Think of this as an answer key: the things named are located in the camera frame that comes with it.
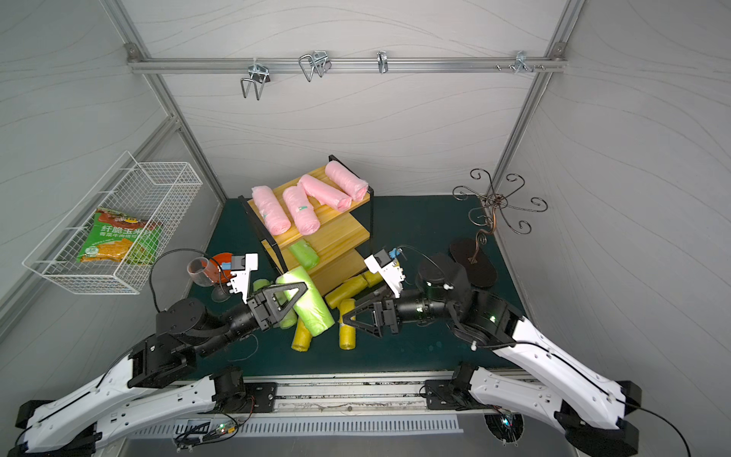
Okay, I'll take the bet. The yellow roll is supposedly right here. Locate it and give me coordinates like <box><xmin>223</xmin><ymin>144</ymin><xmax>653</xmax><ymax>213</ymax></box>
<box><xmin>291</xmin><ymin>326</ymin><xmax>312</xmax><ymax>352</ymax></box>
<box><xmin>338</xmin><ymin>298</ymin><xmax>356</xmax><ymax>350</ymax></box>
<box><xmin>362</xmin><ymin>270</ymin><xmax>384</xmax><ymax>288</ymax></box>

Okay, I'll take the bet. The green roll front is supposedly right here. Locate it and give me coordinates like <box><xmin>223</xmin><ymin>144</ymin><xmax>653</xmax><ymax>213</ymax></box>
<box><xmin>275</xmin><ymin>267</ymin><xmax>335</xmax><ymax>337</ymax></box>

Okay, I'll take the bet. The green roll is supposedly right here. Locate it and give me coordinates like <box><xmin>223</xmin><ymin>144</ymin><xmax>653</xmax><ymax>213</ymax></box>
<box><xmin>279</xmin><ymin>310</ymin><xmax>298</xmax><ymax>329</ymax></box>
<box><xmin>275</xmin><ymin>267</ymin><xmax>335</xmax><ymax>337</ymax></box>
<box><xmin>287</xmin><ymin>239</ymin><xmax>320</xmax><ymax>270</ymax></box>
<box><xmin>251</xmin><ymin>278</ymin><xmax>271</xmax><ymax>292</ymax></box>

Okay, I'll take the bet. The pink roll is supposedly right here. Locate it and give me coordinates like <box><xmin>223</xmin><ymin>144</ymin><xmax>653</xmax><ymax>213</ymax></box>
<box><xmin>283</xmin><ymin>186</ymin><xmax>321</xmax><ymax>236</ymax></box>
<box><xmin>251</xmin><ymin>186</ymin><xmax>291</xmax><ymax>236</ymax></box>
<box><xmin>325</xmin><ymin>161</ymin><xmax>369</xmax><ymax>202</ymax></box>
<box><xmin>298</xmin><ymin>174</ymin><xmax>352</xmax><ymax>213</ymax></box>

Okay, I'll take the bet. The pink roll front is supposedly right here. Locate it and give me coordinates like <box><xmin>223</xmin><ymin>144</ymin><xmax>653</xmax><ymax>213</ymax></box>
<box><xmin>325</xmin><ymin>161</ymin><xmax>369</xmax><ymax>202</ymax></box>

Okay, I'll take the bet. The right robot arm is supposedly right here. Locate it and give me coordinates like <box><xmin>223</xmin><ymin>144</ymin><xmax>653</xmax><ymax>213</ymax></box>
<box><xmin>343</xmin><ymin>249</ymin><xmax>642</xmax><ymax>456</ymax></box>

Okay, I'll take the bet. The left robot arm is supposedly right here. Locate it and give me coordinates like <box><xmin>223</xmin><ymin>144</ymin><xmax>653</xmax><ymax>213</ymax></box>
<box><xmin>9</xmin><ymin>282</ymin><xmax>308</xmax><ymax>456</ymax></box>

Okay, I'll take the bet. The green roll beside shelf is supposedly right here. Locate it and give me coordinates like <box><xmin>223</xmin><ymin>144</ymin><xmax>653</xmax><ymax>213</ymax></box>
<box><xmin>279</xmin><ymin>310</ymin><xmax>298</xmax><ymax>329</ymax></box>

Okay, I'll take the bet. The wooden three-tier shelf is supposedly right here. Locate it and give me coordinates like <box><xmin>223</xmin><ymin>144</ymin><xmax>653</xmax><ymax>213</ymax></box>
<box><xmin>238</xmin><ymin>188</ymin><xmax>374</xmax><ymax>295</ymax></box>

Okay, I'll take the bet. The yellow roll lying diagonal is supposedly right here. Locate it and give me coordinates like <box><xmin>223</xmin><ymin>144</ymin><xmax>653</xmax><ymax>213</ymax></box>
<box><xmin>325</xmin><ymin>275</ymin><xmax>369</xmax><ymax>310</ymax></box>

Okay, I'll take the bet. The orange plastic bowl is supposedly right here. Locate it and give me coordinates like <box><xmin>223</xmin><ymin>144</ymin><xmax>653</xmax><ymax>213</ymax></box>
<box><xmin>211</xmin><ymin>252</ymin><xmax>233</xmax><ymax>284</ymax></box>

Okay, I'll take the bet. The clear plastic goblet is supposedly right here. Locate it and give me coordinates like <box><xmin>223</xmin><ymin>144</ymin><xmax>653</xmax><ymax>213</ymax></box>
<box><xmin>187</xmin><ymin>257</ymin><xmax>230</xmax><ymax>303</ymax></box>

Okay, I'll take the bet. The green snack bag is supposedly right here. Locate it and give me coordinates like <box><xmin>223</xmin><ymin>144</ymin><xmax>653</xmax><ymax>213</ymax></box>
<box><xmin>77</xmin><ymin>208</ymin><xmax>162</xmax><ymax>265</ymax></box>

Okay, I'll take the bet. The metal hook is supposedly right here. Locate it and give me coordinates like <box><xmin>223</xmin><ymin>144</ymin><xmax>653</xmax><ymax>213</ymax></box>
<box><xmin>376</xmin><ymin>51</ymin><xmax>388</xmax><ymax>74</ymax></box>
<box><xmin>240</xmin><ymin>63</ymin><xmax>271</xmax><ymax>101</ymax></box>
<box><xmin>298</xmin><ymin>51</ymin><xmax>332</xmax><ymax>82</ymax></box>
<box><xmin>495</xmin><ymin>51</ymin><xmax>546</xmax><ymax>74</ymax></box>

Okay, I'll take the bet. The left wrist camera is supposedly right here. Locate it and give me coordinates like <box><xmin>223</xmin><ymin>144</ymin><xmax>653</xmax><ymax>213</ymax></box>
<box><xmin>226</xmin><ymin>253</ymin><xmax>259</xmax><ymax>301</ymax></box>

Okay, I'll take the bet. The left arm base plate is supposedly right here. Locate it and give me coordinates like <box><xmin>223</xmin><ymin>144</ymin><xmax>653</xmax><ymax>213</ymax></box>
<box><xmin>224</xmin><ymin>382</ymin><xmax>278</xmax><ymax>413</ymax></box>

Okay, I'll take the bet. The copper wire jewelry stand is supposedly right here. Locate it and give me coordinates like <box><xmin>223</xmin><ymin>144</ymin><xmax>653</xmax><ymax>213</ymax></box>
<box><xmin>448</xmin><ymin>168</ymin><xmax>548</xmax><ymax>289</ymax></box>

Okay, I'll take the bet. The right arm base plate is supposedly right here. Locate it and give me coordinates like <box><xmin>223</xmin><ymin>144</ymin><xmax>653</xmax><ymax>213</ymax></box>
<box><xmin>419</xmin><ymin>380</ymin><xmax>473</xmax><ymax>411</ymax></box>

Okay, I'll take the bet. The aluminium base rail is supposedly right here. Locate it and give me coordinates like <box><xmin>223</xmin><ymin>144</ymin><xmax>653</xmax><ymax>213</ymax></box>
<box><xmin>113</xmin><ymin>368</ymin><xmax>584</xmax><ymax>421</ymax></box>

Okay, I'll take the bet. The white wire basket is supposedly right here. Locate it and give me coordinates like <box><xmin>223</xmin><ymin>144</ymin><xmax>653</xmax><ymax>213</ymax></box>
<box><xmin>22</xmin><ymin>152</ymin><xmax>202</xmax><ymax>295</ymax></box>

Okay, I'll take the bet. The aluminium top rail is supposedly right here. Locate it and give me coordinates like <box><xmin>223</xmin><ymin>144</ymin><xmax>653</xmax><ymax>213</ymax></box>
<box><xmin>129</xmin><ymin>49</ymin><xmax>568</xmax><ymax>76</ymax></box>

